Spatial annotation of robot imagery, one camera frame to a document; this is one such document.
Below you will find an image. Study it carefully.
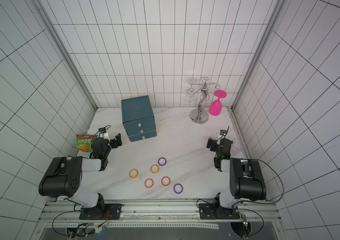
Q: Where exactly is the teal three-drawer cabinet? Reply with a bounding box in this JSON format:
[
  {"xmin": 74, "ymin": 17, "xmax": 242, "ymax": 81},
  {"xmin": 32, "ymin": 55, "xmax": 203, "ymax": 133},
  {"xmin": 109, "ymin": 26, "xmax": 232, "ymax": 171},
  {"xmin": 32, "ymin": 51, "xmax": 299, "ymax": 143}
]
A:
[{"xmin": 121, "ymin": 96, "xmax": 157, "ymax": 142}]

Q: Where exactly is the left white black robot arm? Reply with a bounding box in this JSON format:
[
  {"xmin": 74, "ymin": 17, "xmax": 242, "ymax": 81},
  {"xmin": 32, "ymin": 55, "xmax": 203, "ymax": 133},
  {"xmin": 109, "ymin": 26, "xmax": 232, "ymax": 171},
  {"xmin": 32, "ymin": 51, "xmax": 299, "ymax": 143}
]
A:
[{"xmin": 38, "ymin": 134, "xmax": 122, "ymax": 220}]

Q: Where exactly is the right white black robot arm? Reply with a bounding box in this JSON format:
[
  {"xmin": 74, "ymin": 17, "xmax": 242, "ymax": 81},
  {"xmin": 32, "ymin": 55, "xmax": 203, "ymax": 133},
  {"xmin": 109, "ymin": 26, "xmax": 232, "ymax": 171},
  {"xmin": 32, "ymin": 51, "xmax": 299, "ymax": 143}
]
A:
[{"xmin": 207, "ymin": 137, "xmax": 267, "ymax": 219}]

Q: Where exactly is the clear plastic cup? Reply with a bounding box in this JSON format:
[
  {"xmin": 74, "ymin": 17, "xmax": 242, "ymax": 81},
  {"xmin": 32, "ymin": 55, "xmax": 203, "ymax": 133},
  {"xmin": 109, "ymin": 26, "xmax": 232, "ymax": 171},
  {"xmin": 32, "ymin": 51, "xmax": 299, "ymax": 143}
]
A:
[{"xmin": 232, "ymin": 142, "xmax": 244, "ymax": 152}]

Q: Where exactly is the silver wine glass rack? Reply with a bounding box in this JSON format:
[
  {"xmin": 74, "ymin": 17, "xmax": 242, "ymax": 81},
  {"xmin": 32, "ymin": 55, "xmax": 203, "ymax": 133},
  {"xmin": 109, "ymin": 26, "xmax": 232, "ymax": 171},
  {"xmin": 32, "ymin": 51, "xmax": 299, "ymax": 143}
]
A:
[{"xmin": 190, "ymin": 76, "xmax": 221, "ymax": 125}]

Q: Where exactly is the green snack bag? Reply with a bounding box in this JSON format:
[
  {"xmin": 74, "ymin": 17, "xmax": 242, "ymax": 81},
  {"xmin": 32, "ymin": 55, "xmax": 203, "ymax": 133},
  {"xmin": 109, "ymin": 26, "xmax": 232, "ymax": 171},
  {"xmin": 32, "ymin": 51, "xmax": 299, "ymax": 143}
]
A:
[{"xmin": 75, "ymin": 134, "xmax": 97, "ymax": 153}]

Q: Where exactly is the pink plastic wine glass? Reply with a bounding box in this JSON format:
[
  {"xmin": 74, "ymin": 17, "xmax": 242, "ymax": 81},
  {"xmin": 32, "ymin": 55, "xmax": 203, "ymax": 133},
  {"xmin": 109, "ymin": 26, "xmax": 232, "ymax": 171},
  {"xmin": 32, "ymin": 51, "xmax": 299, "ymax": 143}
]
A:
[{"xmin": 209, "ymin": 90, "xmax": 227, "ymax": 116}]

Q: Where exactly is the hanging clear wine glass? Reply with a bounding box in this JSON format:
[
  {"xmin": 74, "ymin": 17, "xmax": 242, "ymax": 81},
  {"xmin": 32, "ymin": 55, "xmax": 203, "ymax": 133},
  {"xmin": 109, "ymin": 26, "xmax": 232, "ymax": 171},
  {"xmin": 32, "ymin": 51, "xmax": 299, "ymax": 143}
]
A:
[{"xmin": 186, "ymin": 77, "xmax": 197, "ymax": 103}]

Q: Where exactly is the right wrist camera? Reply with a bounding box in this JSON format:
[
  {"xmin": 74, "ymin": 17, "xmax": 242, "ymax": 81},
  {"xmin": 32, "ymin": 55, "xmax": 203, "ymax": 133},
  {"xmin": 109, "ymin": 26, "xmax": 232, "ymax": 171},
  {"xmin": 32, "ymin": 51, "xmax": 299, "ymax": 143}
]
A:
[{"xmin": 218, "ymin": 130, "xmax": 228, "ymax": 140}]

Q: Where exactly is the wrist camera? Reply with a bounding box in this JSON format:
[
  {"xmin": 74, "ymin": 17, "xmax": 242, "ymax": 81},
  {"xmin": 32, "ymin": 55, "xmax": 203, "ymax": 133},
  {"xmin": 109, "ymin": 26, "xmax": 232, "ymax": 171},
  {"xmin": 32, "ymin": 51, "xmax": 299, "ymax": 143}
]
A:
[
  {"xmin": 218, "ymin": 130, "xmax": 228, "ymax": 140},
  {"xmin": 98, "ymin": 125, "xmax": 111, "ymax": 140}
]

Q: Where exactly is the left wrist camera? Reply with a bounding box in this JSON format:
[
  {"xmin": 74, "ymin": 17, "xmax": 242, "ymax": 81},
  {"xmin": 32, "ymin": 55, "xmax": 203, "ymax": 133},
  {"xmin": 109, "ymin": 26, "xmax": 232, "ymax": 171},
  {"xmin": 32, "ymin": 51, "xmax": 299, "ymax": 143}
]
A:
[{"xmin": 98, "ymin": 125, "xmax": 111, "ymax": 140}]

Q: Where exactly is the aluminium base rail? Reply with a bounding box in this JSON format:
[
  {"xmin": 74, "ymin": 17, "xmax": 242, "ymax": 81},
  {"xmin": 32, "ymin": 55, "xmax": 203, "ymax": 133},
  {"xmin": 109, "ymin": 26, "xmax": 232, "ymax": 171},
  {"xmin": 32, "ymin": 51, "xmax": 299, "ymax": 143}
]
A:
[{"xmin": 37, "ymin": 199, "xmax": 282, "ymax": 232}]

